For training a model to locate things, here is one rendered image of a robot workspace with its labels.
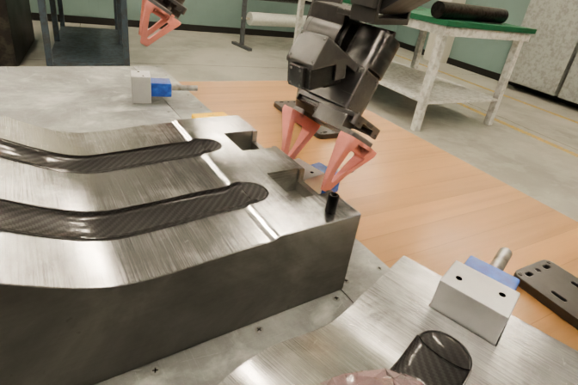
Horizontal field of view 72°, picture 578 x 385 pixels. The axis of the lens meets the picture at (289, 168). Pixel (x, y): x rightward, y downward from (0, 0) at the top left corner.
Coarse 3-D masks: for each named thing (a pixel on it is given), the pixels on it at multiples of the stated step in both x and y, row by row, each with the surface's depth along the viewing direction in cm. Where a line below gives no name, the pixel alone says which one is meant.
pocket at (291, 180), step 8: (296, 168) 42; (272, 176) 41; (280, 176) 41; (288, 176) 42; (296, 176) 42; (280, 184) 42; (288, 184) 42; (296, 184) 43; (304, 184) 42; (288, 192) 42; (296, 192) 43; (304, 192) 42; (312, 192) 41
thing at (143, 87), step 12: (132, 72) 79; (144, 72) 80; (132, 84) 77; (144, 84) 78; (156, 84) 79; (168, 84) 80; (132, 96) 78; (144, 96) 79; (156, 96) 80; (168, 96) 81
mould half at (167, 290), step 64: (0, 128) 37; (128, 128) 47; (192, 128) 48; (0, 192) 28; (64, 192) 32; (128, 192) 35; (0, 256) 23; (64, 256) 25; (128, 256) 28; (192, 256) 28; (256, 256) 31; (320, 256) 35; (0, 320) 22; (64, 320) 24; (128, 320) 27; (192, 320) 30; (256, 320) 34; (0, 384) 24; (64, 384) 26
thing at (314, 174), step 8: (296, 160) 52; (304, 168) 50; (312, 168) 51; (320, 168) 54; (304, 176) 48; (312, 176) 49; (320, 176) 49; (312, 184) 49; (320, 184) 50; (320, 192) 51
